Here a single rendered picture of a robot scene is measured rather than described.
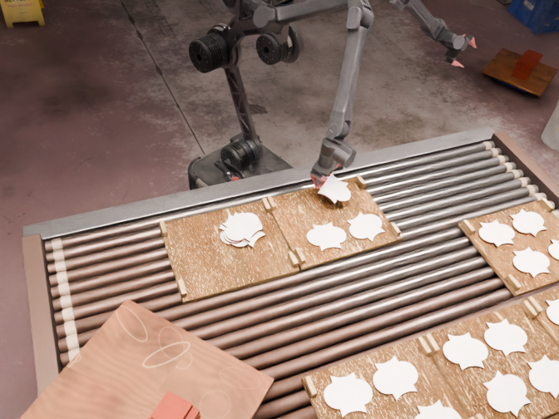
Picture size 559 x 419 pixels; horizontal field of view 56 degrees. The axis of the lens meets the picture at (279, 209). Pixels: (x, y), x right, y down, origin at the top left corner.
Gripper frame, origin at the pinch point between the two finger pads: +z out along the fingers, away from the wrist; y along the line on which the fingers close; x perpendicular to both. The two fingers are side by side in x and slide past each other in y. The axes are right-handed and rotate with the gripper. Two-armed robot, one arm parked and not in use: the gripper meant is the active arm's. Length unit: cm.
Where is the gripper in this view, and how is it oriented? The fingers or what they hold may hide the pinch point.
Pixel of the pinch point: (321, 180)
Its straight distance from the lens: 203.0
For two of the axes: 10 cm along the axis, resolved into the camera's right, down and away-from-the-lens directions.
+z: -0.9, 6.7, 7.4
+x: -8.7, -4.2, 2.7
